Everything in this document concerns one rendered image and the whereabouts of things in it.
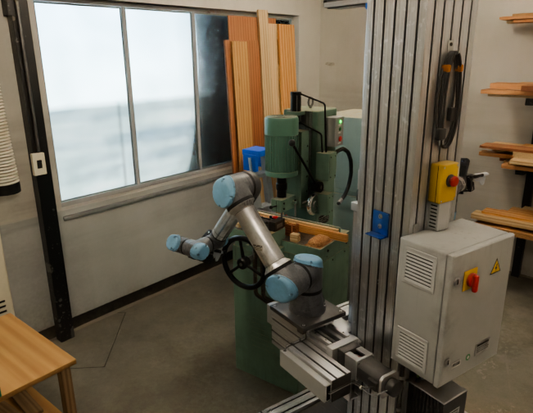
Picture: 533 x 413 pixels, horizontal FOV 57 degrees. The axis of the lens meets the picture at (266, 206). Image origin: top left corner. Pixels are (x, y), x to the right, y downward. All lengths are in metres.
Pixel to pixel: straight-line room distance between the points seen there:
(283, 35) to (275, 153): 2.18
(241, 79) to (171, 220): 1.27
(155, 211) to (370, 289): 2.26
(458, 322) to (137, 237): 2.61
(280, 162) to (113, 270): 1.70
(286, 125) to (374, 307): 1.04
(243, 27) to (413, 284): 3.00
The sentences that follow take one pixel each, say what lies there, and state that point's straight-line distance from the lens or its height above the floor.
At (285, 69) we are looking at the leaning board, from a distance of 4.55.
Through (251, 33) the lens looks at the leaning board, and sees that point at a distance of 4.31.
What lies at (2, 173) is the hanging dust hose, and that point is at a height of 1.21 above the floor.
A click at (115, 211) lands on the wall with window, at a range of 3.62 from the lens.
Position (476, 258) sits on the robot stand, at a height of 1.19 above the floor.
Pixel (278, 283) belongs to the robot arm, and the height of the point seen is 1.01.
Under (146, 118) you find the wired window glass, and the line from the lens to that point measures 3.76.
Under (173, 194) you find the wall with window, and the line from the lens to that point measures 3.90.
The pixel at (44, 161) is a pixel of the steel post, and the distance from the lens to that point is 3.19.
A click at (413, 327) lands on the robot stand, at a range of 1.77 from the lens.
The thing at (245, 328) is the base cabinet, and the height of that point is 0.30.
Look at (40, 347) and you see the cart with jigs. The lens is 2.57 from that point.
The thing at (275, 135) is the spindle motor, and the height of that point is 1.42.
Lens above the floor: 1.82
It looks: 17 degrees down
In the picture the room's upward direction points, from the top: straight up
